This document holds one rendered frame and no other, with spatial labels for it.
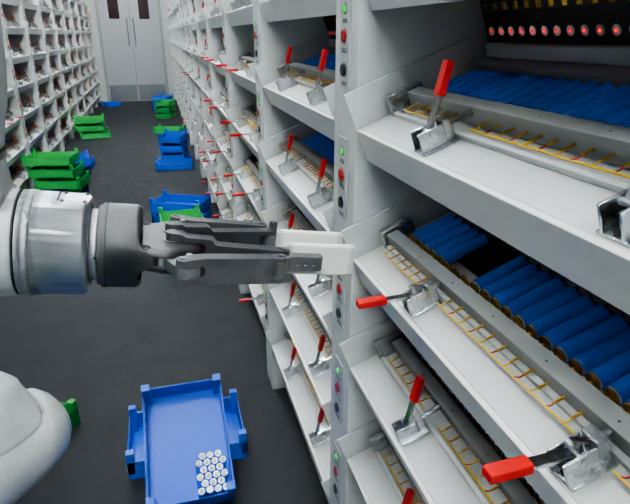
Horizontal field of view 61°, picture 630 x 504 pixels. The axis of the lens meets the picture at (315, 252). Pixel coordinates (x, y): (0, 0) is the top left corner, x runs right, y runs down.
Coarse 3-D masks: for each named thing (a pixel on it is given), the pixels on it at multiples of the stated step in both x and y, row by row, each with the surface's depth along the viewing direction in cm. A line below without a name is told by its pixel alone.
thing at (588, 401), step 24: (408, 240) 73; (432, 264) 66; (456, 288) 60; (480, 312) 55; (504, 336) 51; (528, 336) 50; (528, 360) 48; (552, 360) 46; (552, 384) 46; (576, 384) 44; (576, 408) 43; (600, 408) 41; (624, 432) 39; (624, 480) 37
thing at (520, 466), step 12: (540, 456) 39; (552, 456) 39; (564, 456) 39; (492, 468) 38; (504, 468) 38; (516, 468) 38; (528, 468) 38; (540, 468) 38; (492, 480) 37; (504, 480) 37
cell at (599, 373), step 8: (624, 352) 45; (608, 360) 45; (616, 360) 45; (624, 360) 44; (592, 368) 45; (600, 368) 44; (608, 368) 44; (616, 368) 44; (624, 368) 44; (600, 376) 44; (608, 376) 44; (616, 376) 44; (600, 384) 44
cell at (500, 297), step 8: (544, 272) 58; (528, 280) 57; (536, 280) 57; (544, 280) 57; (512, 288) 57; (520, 288) 57; (528, 288) 57; (496, 296) 57; (504, 296) 57; (512, 296) 57
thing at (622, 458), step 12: (396, 252) 75; (408, 264) 72; (420, 276) 68; (444, 300) 62; (456, 312) 60; (504, 348) 52; (516, 360) 50; (540, 384) 47; (552, 396) 46; (564, 408) 44; (576, 420) 43; (612, 444) 40; (612, 456) 40; (624, 456) 39
